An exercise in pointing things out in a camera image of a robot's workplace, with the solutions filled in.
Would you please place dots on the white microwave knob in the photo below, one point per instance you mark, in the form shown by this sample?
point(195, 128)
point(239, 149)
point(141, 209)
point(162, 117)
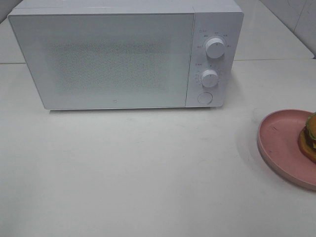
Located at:
point(209, 78)
point(215, 47)

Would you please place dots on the toy burger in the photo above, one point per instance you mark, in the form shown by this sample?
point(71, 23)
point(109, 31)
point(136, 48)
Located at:
point(307, 138)

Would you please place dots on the lower white microwave knob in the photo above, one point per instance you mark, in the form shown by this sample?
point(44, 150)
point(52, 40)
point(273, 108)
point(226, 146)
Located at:
point(209, 78)

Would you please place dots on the pink round plate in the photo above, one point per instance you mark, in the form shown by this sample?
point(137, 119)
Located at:
point(278, 144)

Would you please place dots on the white microwave oven body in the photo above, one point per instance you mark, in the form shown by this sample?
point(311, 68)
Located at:
point(211, 18)

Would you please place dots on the upper white microwave knob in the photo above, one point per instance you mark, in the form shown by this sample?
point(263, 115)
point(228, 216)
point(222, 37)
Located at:
point(215, 47)

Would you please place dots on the white microwave door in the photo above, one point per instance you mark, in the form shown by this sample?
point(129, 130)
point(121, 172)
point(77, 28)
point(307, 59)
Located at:
point(107, 61)

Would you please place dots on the round white door button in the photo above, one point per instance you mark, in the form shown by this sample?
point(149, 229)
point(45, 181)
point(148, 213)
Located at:
point(205, 98)

